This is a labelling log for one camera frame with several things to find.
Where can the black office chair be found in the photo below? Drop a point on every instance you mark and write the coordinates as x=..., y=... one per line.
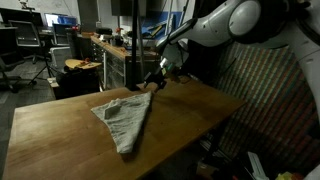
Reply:
x=27, y=37

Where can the wooden top workbench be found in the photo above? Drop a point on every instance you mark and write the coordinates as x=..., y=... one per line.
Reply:
x=117, y=61

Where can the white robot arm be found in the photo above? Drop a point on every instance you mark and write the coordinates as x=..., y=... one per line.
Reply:
x=262, y=23

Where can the white woven towel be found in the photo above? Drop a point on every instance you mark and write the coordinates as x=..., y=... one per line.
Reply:
x=124, y=119

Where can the black vertical pole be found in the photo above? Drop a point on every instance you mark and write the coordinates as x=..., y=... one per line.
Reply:
x=132, y=86

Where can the black tripod stand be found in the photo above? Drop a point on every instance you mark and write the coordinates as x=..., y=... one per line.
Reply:
x=46, y=67

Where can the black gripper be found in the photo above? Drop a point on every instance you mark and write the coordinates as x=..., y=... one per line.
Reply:
x=156, y=77

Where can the lit computer monitor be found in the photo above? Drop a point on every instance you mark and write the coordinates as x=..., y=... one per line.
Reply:
x=52, y=19

